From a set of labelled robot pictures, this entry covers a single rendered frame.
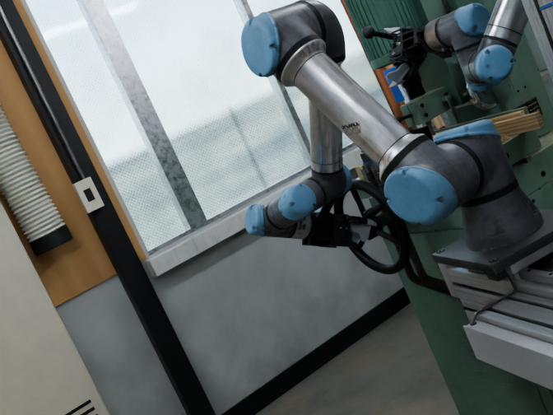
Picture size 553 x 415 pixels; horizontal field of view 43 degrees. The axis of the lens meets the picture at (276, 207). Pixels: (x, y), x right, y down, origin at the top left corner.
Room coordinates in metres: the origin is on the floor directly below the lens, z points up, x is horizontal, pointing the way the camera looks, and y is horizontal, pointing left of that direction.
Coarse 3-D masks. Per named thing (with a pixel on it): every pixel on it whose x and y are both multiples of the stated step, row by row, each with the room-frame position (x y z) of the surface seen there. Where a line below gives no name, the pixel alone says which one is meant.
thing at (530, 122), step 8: (536, 112) 1.74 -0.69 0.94; (504, 120) 1.83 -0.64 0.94; (512, 120) 1.79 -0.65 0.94; (520, 120) 1.77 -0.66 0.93; (528, 120) 1.75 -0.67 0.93; (536, 120) 1.73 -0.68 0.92; (496, 128) 1.85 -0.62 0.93; (504, 128) 1.82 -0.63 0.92; (512, 128) 1.80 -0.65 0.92; (520, 128) 1.78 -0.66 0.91; (528, 128) 1.76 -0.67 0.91; (536, 128) 1.74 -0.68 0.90
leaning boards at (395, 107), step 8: (344, 8) 3.58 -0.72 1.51; (352, 24) 3.57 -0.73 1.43; (360, 40) 3.56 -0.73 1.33; (392, 64) 3.57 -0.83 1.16; (376, 72) 3.55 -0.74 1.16; (384, 80) 3.56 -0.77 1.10; (384, 88) 3.55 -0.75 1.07; (392, 96) 3.56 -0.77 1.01; (392, 104) 3.55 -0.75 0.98; (400, 104) 3.57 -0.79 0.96; (392, 112) 3.56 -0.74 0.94; (400, 112) 3.56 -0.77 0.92; (440, 120) 3.45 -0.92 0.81; (408, 128) 3.55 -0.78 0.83
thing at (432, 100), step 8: (440, 88) 2.07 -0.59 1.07; (424, 96) 2.04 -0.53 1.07; (432, 96) 2.05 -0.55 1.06; (440, 96) 2.06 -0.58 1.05; (408, 104) 2.04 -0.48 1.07; (416, 104) 2.02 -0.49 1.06; (424, 104) 2.03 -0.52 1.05; (432, 104) 2.04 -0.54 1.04; (440, 104) 2.06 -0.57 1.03; (408, 112) 2.05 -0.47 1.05; (416, 112) 2.02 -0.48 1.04; (424, 112) 2.02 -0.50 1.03; (432, 112) 2.04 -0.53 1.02; (440, 112) 2.05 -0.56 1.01; (408, 120) 2.06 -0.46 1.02; (416, 120) 2.03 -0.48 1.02; (424, 120) 2.02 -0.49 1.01
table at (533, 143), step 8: (520, 136) 1.78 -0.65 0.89; (528, 136) 1.79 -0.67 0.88; (536, 136) 1.80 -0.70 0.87; (504, 144) 1.75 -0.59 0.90; (512, 144) 1.76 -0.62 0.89; (520, 144) 1.77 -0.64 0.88; (528, 144) 1.79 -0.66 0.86; (536, 144) 1.80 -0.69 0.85; (512, 152) 1.76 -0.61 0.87; (520, 152) 1.77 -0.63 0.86; (528, 152) 1.78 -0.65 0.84; (512, 160) 1.75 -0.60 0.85; (360, 192) 2.19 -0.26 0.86
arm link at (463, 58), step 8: (480, 40) 1.58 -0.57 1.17; (464, 48) 1.59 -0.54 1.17; (472, 48) 1.58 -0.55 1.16; (464, 56) 1.60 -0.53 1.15; (464, 64) 1.60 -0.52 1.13; (464, 72) 1.61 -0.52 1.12; (472, 80) 1.59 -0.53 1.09; (472, 88) 1.61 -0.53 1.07; (480, 88) 1.59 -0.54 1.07; (488, 88) 1.58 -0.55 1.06
